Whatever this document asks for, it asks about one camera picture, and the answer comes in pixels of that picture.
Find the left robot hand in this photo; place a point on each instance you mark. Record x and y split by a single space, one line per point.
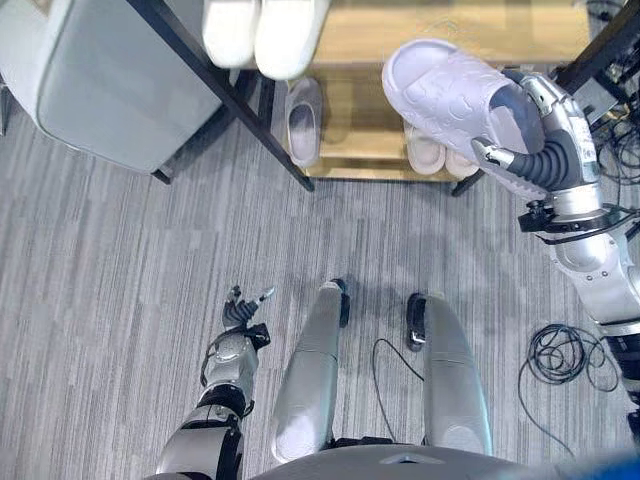
239 312

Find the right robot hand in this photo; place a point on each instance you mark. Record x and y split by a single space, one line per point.
575 145

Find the lavender embossed slipper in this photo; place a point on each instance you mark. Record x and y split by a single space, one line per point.
450 95

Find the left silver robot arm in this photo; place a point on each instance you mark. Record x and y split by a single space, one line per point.
227 365

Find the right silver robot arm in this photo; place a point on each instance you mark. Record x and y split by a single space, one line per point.
605 280

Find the black-framed wooden shoe rack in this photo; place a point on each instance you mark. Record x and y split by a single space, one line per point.
450 25

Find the grey slipper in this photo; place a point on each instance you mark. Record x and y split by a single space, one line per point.
303 125

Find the right silver robot leg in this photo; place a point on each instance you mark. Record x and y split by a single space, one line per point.
452 370

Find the grey robot torso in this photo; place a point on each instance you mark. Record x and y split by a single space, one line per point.
400 465

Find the grey armchair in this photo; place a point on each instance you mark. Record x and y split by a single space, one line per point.
125 75

